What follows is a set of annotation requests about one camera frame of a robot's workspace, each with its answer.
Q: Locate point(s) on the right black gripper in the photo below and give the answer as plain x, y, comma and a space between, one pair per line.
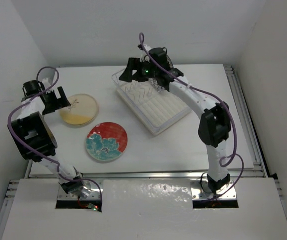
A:
129, 75

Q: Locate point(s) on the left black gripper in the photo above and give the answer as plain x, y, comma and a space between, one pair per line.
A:
59, 103

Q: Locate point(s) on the tan plate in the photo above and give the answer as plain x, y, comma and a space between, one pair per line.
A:
83, 110

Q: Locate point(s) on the red blue floral plate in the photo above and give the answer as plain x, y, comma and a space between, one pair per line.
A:
106, 142

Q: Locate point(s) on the black patterned plate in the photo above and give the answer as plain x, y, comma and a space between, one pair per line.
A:
170, 63

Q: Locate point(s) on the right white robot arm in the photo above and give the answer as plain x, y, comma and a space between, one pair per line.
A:
215, 124

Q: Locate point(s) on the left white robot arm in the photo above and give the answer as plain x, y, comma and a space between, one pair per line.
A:
34, 139

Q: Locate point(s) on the cream drip tray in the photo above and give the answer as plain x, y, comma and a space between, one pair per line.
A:
157, 119

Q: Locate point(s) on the small green circuit board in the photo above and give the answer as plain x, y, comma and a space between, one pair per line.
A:
87, 205

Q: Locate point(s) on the white front cover panel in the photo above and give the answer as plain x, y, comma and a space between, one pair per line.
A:
147, 210

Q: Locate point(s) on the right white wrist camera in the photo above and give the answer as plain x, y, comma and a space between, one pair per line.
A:
144, 48

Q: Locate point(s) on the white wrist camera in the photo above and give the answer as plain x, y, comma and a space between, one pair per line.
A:
144, 48
47, 83

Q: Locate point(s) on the white wire dish rack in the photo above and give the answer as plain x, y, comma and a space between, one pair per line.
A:
144, 94

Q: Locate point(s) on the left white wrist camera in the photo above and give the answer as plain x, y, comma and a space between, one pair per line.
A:
47, 83

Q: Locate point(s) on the aluminium mounting rail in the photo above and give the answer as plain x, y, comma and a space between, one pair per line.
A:
199, 182

